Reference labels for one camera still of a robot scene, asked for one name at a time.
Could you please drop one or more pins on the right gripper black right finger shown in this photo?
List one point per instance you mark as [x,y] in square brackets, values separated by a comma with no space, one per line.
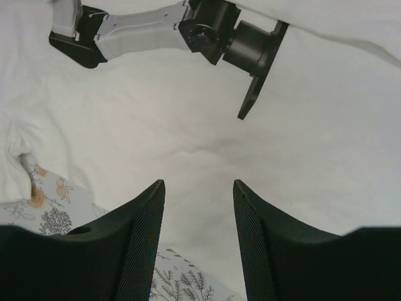
[284,258]

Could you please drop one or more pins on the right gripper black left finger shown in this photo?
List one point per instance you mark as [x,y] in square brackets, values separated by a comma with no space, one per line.
[110,258]

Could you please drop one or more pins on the white t shirt robot print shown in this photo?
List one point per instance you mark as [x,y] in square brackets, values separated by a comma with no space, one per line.
[322,141]

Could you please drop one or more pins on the floral table cloth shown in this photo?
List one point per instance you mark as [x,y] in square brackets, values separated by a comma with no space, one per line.
[57,206]

